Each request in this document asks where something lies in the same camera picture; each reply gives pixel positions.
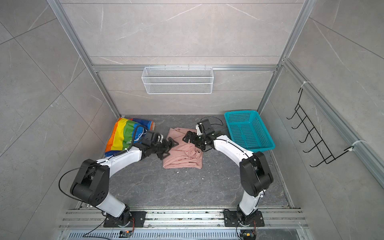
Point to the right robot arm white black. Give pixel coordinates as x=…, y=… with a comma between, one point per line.
x=255, y=174

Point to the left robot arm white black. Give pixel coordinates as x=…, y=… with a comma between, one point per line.
x=91, y=184

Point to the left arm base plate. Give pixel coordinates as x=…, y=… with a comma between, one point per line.
x=127, y=219

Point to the rainbow coloured shorts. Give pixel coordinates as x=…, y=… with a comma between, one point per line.
x=123, y=133

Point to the teal plastic basket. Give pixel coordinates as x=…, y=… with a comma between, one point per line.
x=248, y=130

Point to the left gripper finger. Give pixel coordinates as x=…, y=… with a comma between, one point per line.
x=172, y=143
x=162, y=156

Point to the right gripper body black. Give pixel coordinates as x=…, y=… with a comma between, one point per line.
x=198, y=140

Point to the white wire mesh basket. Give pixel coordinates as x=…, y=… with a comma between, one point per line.
x=178, y=80

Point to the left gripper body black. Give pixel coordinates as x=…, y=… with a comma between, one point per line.
x=158, y=147

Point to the aluminium mounting rail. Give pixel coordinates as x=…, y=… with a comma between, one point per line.
x=209, y=218

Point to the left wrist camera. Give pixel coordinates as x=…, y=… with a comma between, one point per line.
x=152, y=138

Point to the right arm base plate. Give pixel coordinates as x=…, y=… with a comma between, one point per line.
x=237, y=218

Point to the black wire hook rack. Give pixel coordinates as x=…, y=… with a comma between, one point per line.
x=314, y=136

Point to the aluminium frame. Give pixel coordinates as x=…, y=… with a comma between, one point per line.
x=363, y=151

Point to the pink shorts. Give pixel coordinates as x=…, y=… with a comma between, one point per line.
x=184, y=155

